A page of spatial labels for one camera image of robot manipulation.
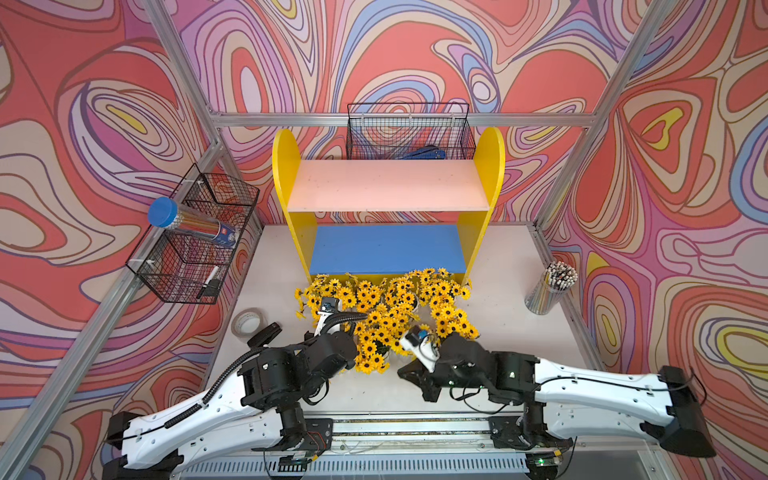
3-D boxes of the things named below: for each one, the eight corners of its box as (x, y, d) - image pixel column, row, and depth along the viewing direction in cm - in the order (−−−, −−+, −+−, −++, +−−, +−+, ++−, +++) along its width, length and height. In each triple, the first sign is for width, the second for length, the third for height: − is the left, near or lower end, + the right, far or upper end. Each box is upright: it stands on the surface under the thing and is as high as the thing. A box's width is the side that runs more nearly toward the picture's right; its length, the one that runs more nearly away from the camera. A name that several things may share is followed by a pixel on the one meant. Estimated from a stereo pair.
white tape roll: (229, 324, 94) (225, 320, 91) (257, 305, 98) (254, 300, 96) (242, 342, 90) (238, 337, 88) (270, 321, 94) (267, 317, 92)
